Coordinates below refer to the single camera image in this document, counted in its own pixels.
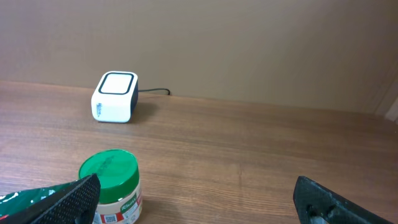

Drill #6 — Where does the black scanner cable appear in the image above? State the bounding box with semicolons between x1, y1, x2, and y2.
137;88;171;96

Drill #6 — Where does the white barcode scanner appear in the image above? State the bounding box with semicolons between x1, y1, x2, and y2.
91;71;138;123

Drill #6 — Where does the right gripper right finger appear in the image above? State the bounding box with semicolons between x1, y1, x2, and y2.
293;176;391;224

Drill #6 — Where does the green lid jar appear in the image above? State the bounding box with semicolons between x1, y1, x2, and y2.
78;149;142;224

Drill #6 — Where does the green 3M gloves packet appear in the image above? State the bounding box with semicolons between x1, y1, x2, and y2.
1;182;75;219

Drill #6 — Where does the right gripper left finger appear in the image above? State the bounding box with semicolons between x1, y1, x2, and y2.
0;173;101;224

